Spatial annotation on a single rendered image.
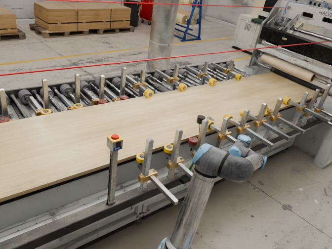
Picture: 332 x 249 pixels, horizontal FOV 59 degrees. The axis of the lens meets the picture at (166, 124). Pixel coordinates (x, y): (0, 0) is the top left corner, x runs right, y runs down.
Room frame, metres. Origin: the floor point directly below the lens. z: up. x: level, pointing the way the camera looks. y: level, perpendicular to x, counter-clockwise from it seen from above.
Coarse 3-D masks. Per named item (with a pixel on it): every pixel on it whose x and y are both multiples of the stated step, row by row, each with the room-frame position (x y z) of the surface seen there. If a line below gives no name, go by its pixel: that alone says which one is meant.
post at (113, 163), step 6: (114, 156) 1.38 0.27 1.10; (114, 162) 1.38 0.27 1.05; (114, 168) 1.39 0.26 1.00; (114, 174) 1.39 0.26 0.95; (108, 180) 1.40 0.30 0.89; (114, 180) 1.39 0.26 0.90; (108, 186) 1.38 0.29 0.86; (114, 186) 1.39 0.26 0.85; (108, 192) 1.38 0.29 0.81; (114, 192) 1.39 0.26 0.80; (108, 198) 1.39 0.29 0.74; (114, 198) 1.40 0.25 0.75; (108, 204) 1.38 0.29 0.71
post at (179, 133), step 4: (176, 132) 1.74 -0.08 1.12; (180, 132) 1.73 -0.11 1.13; (176, 136) 1.73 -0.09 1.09; (180, 136) 1.73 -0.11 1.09; (176, 140) 1.73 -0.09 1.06; (180, 140) 1.74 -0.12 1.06; (176, 144) 1.72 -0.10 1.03; (172, 148) 1.74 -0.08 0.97; (176, 148) 1.72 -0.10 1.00; (172, 152) 1.74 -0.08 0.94; (176, 152) 1.73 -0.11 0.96; (172, 156) 1.73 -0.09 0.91; (176, 156) 1.73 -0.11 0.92; (172, 160) 1.73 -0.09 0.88; (176, 160) 1.74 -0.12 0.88; (168, 172) 1.74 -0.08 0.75; (172, 172) 1.73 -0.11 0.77; (168, 176) 1.73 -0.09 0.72; (172, 176) 1.74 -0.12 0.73
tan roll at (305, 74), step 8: (264, 56) 4.28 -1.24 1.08; (272, 56) 4.25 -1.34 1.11; (272, 64) 4.16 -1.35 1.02; (280, 64) 4.07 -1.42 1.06; (288, 64) 4.01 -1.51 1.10; (288, 72) 3.98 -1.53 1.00; (296, 72) 3.87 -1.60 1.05; (304, 72) 3.81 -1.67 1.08; (312, 72) 3.79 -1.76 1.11; (312, 80) 3.78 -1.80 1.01; (320, 80) 3.68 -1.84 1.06
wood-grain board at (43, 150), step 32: (160, 96) 2.73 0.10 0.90; (192, 96) 2.87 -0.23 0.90; (224, 96) 3.01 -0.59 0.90; (256, 96) 3.17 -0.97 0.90; (288, 96) 3.33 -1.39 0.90; (0, 128) 1.73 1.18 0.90; (32, 128) 1.80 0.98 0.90; (64, 128) 1.87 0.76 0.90; (96, 128) 1.95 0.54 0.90; (128, 128) 2.02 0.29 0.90; (160, 128) 2.11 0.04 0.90; (192, 128) 2.20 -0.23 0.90; (0, 160) 1.40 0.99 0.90; (32, 160) 1.45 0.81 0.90; (64, 160) 1.51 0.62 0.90; (96, 160) 1.56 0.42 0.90; (0, 192) 1.15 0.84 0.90
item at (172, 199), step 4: (140, 168) 1.66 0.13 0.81; (152, 176) 1.58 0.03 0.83; (152, 180) 1.55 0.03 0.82; (156, 180) 1.54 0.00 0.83; (156, 184) 1.52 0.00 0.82; (160, 184) 1.51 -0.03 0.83; (160, 188) 1.48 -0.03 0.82; (164, 188) 1.48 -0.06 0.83; (164, 192) 1.45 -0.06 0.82; (168, 192) 1.45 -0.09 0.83; (168, 196) 1.42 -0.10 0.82; (172, 196) 1.42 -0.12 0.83; (172, 200) 1.39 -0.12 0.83; (176, 200) 1.39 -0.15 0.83; (176, 204) 1.38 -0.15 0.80
